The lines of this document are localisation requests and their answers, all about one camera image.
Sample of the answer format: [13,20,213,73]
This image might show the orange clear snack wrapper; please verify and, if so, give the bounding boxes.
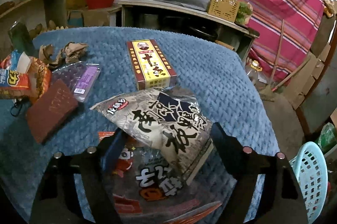
[104,129,222,223]

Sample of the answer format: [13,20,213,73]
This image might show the silver black snack bag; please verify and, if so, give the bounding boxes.
[91,87,213,184]

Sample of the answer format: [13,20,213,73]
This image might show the light blue trash basket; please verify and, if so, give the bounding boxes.
[290,141,328,223]

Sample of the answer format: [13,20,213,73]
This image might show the red blue snack bag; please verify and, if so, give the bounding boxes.
[1,57,51,104]

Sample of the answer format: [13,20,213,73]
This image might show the purple plastic package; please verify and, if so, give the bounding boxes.
[50,61,101,103]

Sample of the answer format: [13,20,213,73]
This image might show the yellow oil bottle floor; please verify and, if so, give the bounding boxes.
[245,60,262,85]

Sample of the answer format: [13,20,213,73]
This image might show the small red snack packet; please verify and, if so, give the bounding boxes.
[1,50,21,71]

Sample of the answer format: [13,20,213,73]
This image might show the blue knitted table cloth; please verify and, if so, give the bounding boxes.
[1,27,279,221]

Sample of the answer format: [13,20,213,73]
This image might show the crumpled brown paper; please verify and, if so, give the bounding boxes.
[38,42,88,70]

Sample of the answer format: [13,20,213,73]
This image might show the yellow red spice box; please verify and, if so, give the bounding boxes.
[126,39,178,90]

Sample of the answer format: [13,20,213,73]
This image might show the green glass bottle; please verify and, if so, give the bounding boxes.
[8,20,35,56]

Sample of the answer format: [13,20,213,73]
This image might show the green vegetable bunch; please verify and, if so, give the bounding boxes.
[235,2,253,26]

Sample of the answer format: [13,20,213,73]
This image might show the yellow chopstick holder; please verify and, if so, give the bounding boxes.
[207,0,239,22]

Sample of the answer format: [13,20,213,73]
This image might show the wooden side table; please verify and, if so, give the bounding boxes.
[118,0,260,61]

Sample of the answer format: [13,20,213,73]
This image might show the broom with wooden handle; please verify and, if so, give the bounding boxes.
[259,19,311,102]

